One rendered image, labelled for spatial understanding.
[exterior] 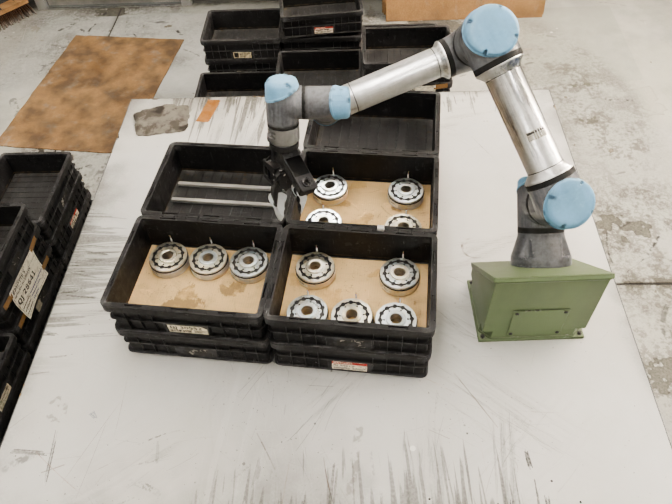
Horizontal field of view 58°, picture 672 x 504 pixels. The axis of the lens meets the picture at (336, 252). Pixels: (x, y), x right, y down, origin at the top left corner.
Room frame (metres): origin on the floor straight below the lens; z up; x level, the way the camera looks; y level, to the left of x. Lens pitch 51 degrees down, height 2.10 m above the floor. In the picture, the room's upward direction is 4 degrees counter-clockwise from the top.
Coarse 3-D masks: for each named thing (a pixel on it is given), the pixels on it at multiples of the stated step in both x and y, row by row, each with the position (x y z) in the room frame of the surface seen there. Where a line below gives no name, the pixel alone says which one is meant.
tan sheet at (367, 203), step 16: (352, 192) 1.27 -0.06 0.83; (368, 192) 1.27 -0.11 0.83; (384, 192) 1.26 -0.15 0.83; (304, 208) 1.22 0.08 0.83; (320, 208) 1.22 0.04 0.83; (336, 208) 1.21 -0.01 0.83; (352, 208) 1.21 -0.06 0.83; (368, 208) 1.20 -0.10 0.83; (384, 208) 1.20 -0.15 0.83; (416, 208) 1.19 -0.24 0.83; (368, 224) 1.14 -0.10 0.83; (384, 224) 1.14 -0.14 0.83
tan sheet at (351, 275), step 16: (336, 272) 0.98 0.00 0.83; (352, 272) 0.98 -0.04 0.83; (368, 272) 0.97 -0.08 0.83; (288, 288) 0.94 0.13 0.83; (304, 288) 0.93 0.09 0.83; (336, 288) 0.93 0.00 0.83; (352, 288) 0.92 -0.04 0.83; (368, 288) 0.92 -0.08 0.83; (288, 304) 0.89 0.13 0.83; (368, 304) 0.87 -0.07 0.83; (384, 304) 0.87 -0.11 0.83; (416, 304) 0.86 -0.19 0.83
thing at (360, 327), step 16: (288, 224) 1.07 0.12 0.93; (432, 240) 0.98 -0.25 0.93; (432, 256) 0.93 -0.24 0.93; (432, 272) 0.88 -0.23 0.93; (272, 288) 0.88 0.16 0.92; (432, 288) 0.84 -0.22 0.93; (432, 304) 0.80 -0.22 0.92; (272, 320) 0.78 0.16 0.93; (288, 320) 0.77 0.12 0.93; (304, 320) 0.77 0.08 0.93; (320, 320) 0.77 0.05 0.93; (336, 320) 0.76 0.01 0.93; (432, 320) 0.75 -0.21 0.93; (416, 336) 0.72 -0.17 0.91; (432, 336) 0.72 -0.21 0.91
